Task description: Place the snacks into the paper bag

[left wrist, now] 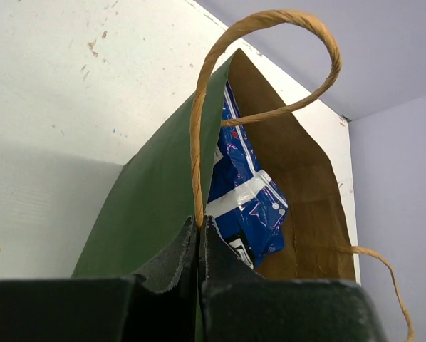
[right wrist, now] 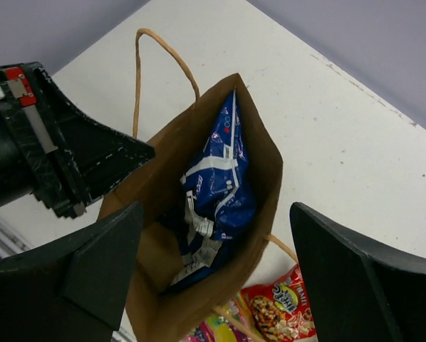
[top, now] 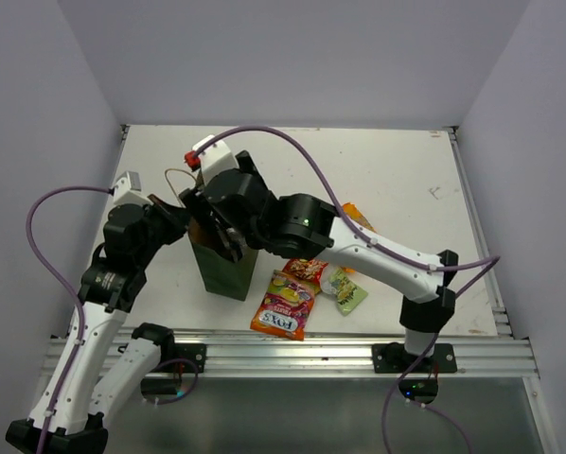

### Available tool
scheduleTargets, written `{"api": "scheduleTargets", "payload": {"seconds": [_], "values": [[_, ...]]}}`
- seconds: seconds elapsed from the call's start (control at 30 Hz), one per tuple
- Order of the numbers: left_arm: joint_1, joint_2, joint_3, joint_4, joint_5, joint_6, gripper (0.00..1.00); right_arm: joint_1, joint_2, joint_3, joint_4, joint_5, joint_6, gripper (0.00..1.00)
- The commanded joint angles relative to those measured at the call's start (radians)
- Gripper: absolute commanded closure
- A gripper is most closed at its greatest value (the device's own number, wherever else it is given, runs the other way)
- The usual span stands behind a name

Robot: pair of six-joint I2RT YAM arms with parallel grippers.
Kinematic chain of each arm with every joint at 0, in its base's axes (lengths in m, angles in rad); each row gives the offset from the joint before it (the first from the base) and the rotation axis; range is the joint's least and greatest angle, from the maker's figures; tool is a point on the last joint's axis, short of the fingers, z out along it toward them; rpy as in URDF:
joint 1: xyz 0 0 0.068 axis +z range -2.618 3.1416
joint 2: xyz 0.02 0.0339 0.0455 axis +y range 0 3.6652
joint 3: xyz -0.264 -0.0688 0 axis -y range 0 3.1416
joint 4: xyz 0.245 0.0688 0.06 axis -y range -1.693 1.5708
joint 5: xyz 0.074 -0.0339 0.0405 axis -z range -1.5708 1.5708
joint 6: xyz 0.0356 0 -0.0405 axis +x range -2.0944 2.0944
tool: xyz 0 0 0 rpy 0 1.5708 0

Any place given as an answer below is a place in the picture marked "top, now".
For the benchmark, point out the small green snack packet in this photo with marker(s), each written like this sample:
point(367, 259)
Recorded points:
point(336, 283)

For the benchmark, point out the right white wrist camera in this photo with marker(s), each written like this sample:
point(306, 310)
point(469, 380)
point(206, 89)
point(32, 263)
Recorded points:
point(213, 161)

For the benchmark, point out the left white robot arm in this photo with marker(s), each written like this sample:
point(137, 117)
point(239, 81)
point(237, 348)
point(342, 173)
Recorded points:
point(80, 400)

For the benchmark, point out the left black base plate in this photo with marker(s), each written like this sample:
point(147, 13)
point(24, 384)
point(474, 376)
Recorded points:
point(193, 352)

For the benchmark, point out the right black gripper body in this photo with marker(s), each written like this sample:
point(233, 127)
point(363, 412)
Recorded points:
point(193, 197)

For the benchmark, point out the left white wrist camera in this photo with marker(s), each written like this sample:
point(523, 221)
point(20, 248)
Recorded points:
point(127, 189)

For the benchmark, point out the green paper bag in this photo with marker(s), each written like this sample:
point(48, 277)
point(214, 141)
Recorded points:
point(225, 261)

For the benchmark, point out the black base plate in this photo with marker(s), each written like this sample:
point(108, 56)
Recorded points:
point(391, 358)
point(193, 352)

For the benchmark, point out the orange candy packet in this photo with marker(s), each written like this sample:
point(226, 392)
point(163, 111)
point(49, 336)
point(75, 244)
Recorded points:
point(355, 214)

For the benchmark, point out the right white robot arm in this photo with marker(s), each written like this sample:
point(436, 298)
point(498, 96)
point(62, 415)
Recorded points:
point(301, 226)

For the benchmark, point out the red snack packet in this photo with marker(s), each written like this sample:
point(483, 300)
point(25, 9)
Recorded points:
point(307, 270)

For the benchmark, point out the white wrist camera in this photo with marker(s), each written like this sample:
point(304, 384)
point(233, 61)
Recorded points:
point(213, 161)
point(127, 189)

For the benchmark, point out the aluminium mounting rail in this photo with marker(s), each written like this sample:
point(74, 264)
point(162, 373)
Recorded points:
point(227, 354)

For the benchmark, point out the Fox's fruit candy bag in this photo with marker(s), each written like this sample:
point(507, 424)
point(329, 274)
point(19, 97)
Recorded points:
point(285, 308)

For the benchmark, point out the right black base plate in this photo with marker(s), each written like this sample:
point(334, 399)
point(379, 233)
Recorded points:
point(391, 358)

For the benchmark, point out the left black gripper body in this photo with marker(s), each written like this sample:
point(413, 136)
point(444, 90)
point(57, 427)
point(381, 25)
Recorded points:
point(163, 228)

